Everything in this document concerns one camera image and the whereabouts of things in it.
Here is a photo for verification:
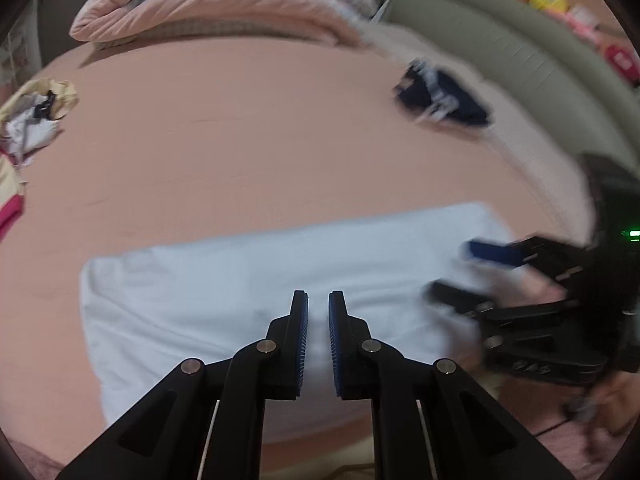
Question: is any pink bed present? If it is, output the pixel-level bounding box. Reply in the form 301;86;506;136
0;25;596;480

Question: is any pile of yellow white clothes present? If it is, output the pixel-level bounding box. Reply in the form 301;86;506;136
0;77;81;241

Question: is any grey-green padded headboard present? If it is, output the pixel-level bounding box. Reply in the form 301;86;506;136
370;0;640;171

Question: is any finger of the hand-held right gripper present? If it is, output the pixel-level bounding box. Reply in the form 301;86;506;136
426;281;571;331
466;235;596;283

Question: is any white t-shirt with navy trim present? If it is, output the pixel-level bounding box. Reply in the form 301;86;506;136
80;201;521;446

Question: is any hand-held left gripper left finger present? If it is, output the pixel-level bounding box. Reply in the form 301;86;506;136
55;290;311;480

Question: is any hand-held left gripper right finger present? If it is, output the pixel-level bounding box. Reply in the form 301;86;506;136
327;290;576;480

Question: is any navy striped garment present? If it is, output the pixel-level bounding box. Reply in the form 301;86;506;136
392;59;493;128

